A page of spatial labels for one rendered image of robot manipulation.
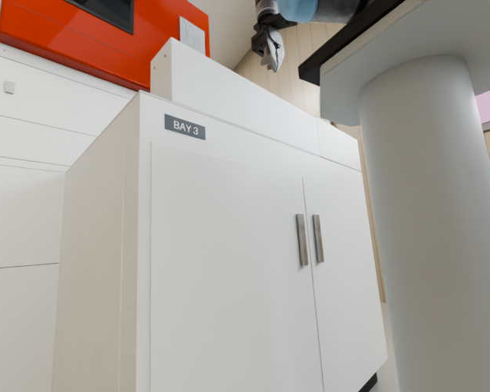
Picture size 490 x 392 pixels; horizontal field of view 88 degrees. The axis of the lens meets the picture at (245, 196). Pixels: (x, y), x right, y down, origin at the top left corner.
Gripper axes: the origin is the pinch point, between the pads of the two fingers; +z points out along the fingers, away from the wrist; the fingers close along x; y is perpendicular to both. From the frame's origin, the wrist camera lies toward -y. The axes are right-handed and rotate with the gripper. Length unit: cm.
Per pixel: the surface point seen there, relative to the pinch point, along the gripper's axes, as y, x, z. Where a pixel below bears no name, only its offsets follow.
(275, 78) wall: 138, -190, -153
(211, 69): -4.1, 30.4, 17.5
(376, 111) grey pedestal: -33, 20, 36
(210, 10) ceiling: 177, -115, -238
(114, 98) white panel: 58, 31, -5
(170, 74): -3.8, 40.1, 22.9
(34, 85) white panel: 58, 56, 0
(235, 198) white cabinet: -4, 25, 46
